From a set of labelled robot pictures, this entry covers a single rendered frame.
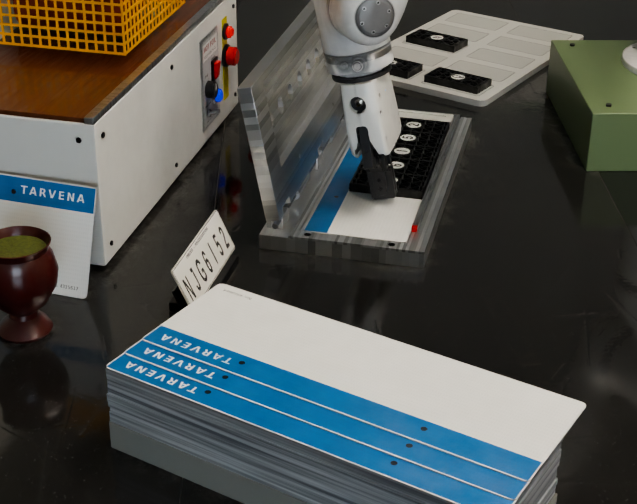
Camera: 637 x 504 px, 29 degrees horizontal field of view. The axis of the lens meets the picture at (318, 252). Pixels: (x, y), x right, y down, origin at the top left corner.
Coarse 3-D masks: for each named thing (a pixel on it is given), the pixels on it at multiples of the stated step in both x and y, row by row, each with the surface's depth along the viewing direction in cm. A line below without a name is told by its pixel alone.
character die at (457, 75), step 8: (432, 72) 206; (440, 72) 206; (448, 72) 206; (456, 72) 206; (424, 80) 205; (432, 80) 204; (440, 80) 203; (448, 80) 203; (456, 80) 203; (464, 80) 203; (472, 80) 203; (480, 80) 203; (488, 80) 203; (456, 88) 202; (464, 88) 201; (472, 88) 200; (480, 88) 201
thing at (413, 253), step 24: (336, 144) 180; (456, 144) 179; (312, 168) 169; (336, 168) 172; (456, 168) 175; (312, 192) 166; (288, 216) 158; (432, 216) 159; (264, 240) 155; (288, 240) 154; (312, 240) 154; (336, 240) 153; (360, 240) 153; (408, 240) 153; (432, 240) 157; (408, 264) 152
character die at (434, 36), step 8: (416, 32) 224; (424, 32) 224; (432, 32) 224; (408, 40) 222; (416, 40) 221; (424, 40) 220; (432, 40) 220; (440, 40) 220; (448, 40) 221; (456, 40) 221; (464, 40) 220; (440, 48) 219; (448, 48) 218; (456, 48) 218
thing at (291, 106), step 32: (288, 32) 164; (288, 64) 164; (320, 64) 178; (256, 96) 148; (288, 96) 163; (320, 96) 177; (256, 128) 148; (288, 128) 162; (320, 128) 172; (256, 160) 150; (288, 160) 158; (288, 192) 157
